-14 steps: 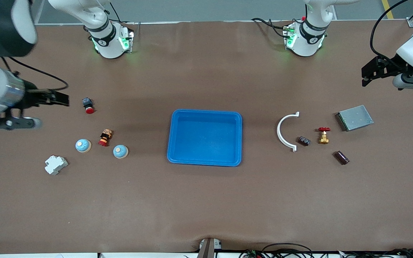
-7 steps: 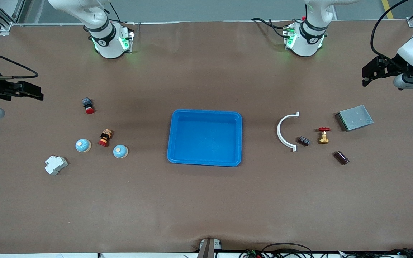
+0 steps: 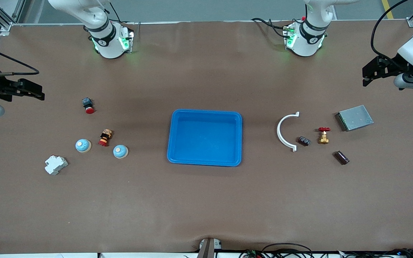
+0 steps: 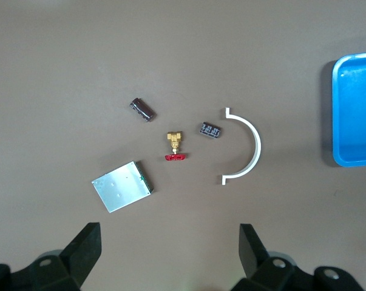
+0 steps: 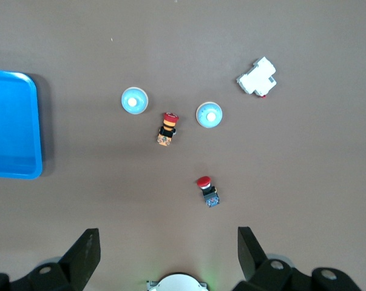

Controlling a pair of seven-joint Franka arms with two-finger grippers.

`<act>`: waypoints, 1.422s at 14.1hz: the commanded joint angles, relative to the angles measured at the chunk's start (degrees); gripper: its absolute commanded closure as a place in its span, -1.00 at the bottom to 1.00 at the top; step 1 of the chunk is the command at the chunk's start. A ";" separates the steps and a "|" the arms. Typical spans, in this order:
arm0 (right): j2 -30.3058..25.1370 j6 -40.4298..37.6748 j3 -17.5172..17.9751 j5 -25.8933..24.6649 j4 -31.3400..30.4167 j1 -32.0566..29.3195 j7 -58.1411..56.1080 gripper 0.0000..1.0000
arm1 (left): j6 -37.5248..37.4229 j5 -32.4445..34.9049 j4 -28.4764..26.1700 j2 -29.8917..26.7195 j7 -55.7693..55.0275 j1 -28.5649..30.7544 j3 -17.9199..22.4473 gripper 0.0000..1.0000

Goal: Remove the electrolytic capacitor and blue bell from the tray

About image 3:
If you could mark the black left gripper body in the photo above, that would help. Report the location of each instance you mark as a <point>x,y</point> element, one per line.
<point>393,66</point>

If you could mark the blue desk bell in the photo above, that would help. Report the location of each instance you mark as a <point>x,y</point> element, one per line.
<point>120,152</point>
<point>83,146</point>

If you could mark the dark brown cylindrical capacitor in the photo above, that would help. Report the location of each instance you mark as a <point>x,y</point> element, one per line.
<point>341,158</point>

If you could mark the black capacitor white print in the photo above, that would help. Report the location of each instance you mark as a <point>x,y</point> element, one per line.
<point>303,141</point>

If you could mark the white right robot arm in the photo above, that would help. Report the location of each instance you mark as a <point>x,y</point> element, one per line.
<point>108,43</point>

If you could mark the grey metal box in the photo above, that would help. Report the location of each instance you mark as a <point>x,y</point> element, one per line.
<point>357,118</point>

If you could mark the red button blue-black body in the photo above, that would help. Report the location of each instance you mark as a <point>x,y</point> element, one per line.
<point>89,106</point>

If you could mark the white circuit breaker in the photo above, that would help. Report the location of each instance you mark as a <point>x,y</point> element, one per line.
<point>56,165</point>

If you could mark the red yellow emergency stop button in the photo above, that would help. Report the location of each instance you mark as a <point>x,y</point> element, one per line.
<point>105,138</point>

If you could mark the white curved pipe clamp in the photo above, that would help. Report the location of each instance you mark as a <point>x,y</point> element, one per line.
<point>278,131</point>

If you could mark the blue plastic tray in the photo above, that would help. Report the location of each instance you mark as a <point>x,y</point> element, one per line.
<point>206,138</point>

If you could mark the brown table cover sheet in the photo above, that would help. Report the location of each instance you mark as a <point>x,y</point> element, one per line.
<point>206,200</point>

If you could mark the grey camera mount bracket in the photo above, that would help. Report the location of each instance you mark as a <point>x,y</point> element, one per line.
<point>208,249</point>

